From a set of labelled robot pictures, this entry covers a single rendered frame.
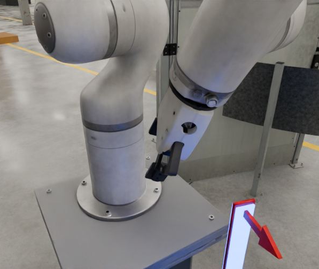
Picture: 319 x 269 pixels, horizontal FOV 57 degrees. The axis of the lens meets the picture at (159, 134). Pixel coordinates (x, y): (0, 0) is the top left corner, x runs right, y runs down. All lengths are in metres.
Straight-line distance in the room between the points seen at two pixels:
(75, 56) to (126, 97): 0.11
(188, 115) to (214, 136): 1.77
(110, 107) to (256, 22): 0.30
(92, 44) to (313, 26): 1.93
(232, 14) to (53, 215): 0.52
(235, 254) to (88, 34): 0.35
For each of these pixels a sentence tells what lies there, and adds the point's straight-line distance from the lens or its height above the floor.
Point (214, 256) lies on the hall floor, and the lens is 1.82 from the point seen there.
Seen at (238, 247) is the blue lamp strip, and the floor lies 1.13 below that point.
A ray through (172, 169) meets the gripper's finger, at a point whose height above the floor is 1.17.
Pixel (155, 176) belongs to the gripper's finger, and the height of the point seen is 1.13.
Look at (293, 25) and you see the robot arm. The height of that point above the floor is 1.35.
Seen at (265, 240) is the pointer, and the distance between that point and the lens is 0.30.
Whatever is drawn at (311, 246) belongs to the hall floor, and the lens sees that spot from 2.04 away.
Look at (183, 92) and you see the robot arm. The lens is 0.35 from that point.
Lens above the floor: 1.40
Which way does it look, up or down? 28 degrees down
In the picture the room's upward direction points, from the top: straight up
